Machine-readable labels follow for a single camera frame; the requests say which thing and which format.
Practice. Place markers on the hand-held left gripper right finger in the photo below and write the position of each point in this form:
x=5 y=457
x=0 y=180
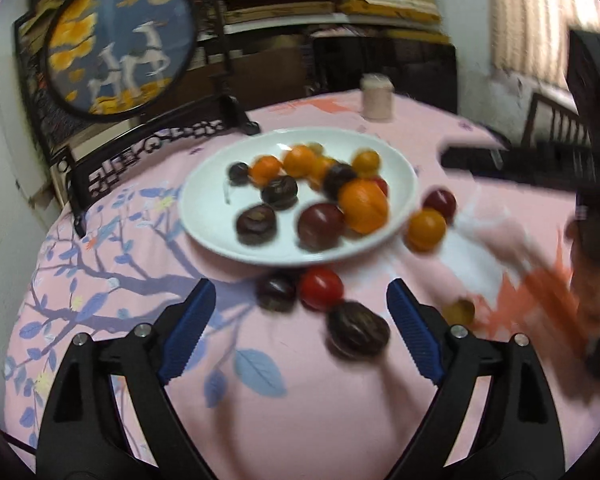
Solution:
x=415 y=332

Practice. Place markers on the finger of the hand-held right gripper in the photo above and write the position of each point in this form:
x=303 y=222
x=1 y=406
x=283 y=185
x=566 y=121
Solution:
x=505 y=162

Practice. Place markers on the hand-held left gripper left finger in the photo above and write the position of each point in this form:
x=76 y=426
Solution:
x=187 y=330

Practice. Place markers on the dark oblong tomato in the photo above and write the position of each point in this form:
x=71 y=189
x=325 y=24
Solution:
x=357 y=330

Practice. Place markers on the white oval plate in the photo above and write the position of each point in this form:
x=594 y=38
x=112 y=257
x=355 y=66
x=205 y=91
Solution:
x=215 y=240

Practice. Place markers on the dark purple water chestnut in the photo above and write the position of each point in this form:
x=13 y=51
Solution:
x=279 y=192
x=256 y=225

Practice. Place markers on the yellow tomato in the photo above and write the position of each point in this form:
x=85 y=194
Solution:
x=365 y=161

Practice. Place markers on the dark purple plum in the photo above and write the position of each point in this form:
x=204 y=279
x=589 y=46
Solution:
x=320 y=226

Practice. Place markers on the small dark round tomato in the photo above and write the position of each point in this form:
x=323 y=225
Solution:
x=238 y=172

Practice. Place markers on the dark tomato group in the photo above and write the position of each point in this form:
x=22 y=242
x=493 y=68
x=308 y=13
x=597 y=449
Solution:
x=339 y=179

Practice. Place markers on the orange mandarin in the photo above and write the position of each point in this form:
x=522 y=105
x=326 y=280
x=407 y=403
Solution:
x=266 y=169

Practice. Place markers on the smooth orange tomato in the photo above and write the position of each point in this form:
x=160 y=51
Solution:
x=300 y=160
x=425 y=230

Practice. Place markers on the person's right hand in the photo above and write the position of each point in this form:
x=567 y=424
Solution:
x=587 y=280

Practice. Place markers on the dark wooden slat chair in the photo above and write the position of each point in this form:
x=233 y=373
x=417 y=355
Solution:
x=550 y=120

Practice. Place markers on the dark red tomato by plate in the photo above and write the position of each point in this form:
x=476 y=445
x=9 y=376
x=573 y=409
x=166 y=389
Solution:
x=439 y=203

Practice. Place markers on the dark tomato behind red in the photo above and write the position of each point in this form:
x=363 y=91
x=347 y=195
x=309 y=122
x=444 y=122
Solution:
x=276 y=289

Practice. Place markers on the striped window curtain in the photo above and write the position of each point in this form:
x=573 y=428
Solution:
x=530 y=15

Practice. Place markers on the pink floral tablecloth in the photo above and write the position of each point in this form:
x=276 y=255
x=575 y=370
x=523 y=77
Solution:
x=280 y=410

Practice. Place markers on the pink drink can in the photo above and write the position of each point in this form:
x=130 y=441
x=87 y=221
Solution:
x=377 y=97

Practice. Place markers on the dark high-back chair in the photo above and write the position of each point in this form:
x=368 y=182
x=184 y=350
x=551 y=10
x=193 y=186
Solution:
x=390 y=65

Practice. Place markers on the round deer painting table screen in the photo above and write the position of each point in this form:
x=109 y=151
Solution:
x=120 y=40

